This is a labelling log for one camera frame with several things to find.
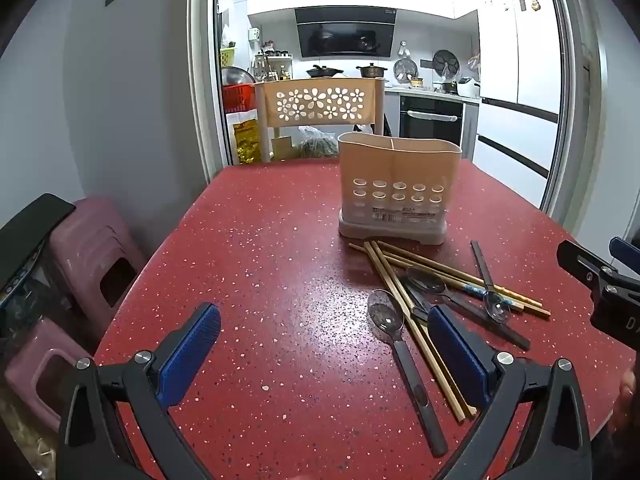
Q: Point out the bag of green vegetables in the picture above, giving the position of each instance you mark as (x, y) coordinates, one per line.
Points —
(317, 144)

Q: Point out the black wok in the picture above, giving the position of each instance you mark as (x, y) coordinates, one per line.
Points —
(324, 71)

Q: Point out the black built-in oven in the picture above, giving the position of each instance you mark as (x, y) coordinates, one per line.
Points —
(430, 125)

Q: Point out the green plastic basket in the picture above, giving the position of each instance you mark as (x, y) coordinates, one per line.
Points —
(228, 56)

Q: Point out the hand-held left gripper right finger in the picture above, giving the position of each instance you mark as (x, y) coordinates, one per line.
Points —
(457, 355)

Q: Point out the pile of chopsticks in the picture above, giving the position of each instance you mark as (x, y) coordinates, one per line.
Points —
(390, 272)

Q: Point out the dark cooking pot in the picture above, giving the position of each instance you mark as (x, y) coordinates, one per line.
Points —
(371, 72)

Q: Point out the white refrigerator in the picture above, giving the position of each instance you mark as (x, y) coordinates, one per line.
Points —
(520, 60)

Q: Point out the spice rack with bottles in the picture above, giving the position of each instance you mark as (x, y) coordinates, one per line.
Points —
(272, 67)

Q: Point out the hanging steel steamer plate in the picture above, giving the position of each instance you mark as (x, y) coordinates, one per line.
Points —
(405, 70)

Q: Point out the steel bowl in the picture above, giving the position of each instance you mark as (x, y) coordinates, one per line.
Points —
(237, 76)

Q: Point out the white rice cooker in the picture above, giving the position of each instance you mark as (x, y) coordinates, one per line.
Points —
(470, 89)

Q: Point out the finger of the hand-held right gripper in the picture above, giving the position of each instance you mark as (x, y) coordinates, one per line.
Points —
(572, 257)
(625, 250)

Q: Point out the red plastic basket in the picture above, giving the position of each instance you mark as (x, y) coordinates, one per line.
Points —
(237, 99)

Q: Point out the beige plastic utensil holder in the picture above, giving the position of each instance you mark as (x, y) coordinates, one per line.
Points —
(400, 170)

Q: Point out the hanging round black tray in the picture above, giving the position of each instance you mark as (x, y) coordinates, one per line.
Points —
(446, 62)

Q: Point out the person's right hand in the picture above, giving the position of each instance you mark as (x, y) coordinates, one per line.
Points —
(630, 397)

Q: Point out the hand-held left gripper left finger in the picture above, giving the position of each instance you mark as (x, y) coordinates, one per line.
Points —
(192, 355)

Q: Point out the black range hood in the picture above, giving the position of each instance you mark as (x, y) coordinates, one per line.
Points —
(345, 35)

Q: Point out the pink plastic stool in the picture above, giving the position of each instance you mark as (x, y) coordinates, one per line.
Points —
(95, 250)
(45, 360)

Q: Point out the yellow packet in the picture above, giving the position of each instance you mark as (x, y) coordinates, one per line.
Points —
(246, 142)

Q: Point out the small cardboard box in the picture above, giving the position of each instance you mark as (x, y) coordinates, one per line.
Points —
(282, 149)

